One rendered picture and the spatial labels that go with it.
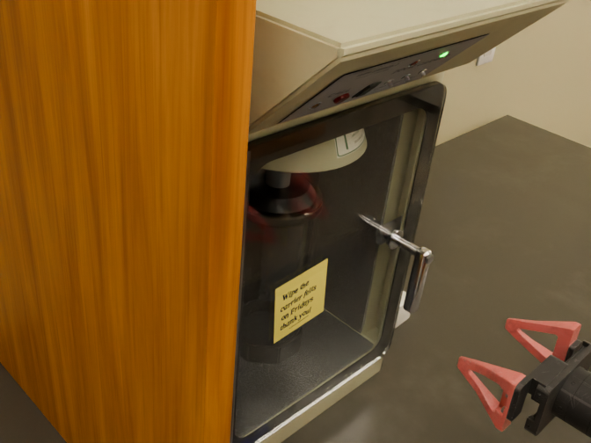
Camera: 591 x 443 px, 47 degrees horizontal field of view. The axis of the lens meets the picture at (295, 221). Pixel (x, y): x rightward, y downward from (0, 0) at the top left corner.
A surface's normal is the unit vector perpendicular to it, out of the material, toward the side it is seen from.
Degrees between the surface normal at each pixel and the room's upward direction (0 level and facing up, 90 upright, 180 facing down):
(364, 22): 0
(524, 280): 0
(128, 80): 90
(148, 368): 90
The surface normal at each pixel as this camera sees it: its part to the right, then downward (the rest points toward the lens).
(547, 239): 0.09, -0.84
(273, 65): -0.71, 0.32
